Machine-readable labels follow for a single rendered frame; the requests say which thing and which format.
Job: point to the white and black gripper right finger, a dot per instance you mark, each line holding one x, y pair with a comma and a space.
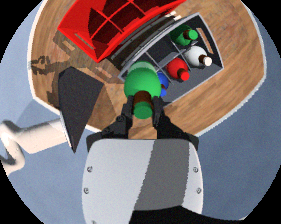
166, 129

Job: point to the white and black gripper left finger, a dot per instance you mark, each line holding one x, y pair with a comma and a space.
119, 128

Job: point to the red bottle with pink label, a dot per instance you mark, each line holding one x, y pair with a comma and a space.
177, 68

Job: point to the red crate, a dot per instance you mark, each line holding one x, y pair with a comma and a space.
81, 19

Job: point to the green bottle with light green label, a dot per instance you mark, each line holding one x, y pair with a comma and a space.
142, 82

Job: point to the grey plastic crate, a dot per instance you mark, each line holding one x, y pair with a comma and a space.
164, 51

